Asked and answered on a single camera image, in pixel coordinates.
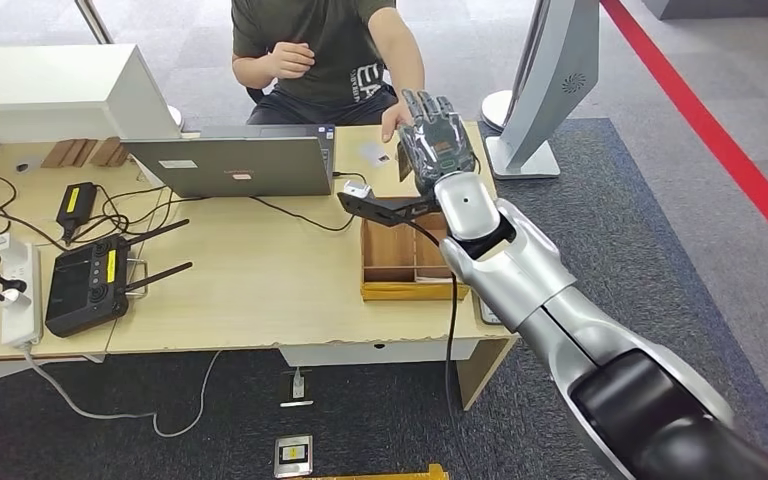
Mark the grey raised platform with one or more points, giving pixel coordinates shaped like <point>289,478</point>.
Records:
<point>725,8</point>

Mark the black camera bracket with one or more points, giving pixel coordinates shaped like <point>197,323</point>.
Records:
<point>384,208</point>

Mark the dark grey carpet mat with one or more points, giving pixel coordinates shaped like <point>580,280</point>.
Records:
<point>622,232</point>

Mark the person's right forearm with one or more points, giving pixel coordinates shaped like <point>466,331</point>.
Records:
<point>251,71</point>

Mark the person's left forearm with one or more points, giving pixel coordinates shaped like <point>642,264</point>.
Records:
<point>400,53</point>

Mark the floor socket with plug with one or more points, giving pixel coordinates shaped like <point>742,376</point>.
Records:
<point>296,389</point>

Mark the grey laptop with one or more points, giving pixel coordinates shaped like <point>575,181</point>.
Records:
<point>225,166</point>

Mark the brown room key card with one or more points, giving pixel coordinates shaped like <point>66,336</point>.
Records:
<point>404,162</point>

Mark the wooden organizer tray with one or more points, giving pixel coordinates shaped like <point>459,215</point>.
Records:
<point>387,252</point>

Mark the person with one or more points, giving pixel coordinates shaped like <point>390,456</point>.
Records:
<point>331,40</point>

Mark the silver floor outlet box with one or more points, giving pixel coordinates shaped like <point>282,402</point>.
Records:
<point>293,456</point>

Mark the black remote controller with antennas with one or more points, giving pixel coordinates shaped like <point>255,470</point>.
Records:
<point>83,290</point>

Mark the white boxy cabinet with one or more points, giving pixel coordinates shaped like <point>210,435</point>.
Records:
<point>39,89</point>

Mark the white pink card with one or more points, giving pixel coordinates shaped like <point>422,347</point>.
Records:
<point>434,279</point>

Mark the red floor tape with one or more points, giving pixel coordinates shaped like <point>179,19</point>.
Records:
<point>712,136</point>

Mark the black power adapter yellow label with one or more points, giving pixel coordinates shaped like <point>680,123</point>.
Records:
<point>76,203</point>

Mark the wooden slat block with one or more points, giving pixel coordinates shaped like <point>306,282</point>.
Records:
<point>67,153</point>
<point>110,152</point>

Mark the yellow flat object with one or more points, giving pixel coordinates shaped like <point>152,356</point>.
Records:
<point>390,476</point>

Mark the metal pole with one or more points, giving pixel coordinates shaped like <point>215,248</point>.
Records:
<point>96,21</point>

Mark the white plug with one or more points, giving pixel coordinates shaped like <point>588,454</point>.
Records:
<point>16,298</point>

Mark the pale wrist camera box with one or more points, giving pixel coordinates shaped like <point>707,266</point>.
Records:
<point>357,191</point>

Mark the white round stand base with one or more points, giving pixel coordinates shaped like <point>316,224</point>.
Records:
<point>494,111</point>
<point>175,118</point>

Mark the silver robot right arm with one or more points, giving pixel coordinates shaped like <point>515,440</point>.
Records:
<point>530,285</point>

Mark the black plug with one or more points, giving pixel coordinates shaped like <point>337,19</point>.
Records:
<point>11,284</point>

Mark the person's left hand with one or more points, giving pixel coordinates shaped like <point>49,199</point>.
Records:
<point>397,118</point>

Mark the person's right hand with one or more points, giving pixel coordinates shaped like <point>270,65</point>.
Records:
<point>291,61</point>

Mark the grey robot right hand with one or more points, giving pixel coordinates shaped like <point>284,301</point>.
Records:
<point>440,146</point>

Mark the grey kiosk stand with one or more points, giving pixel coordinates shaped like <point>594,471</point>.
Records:
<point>553,79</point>

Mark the white ID card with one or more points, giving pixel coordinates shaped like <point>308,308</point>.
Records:
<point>375,154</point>

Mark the white power strip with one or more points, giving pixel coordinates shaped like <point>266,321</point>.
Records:
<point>21,316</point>

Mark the white card reader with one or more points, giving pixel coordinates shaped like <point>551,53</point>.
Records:
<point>486,314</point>

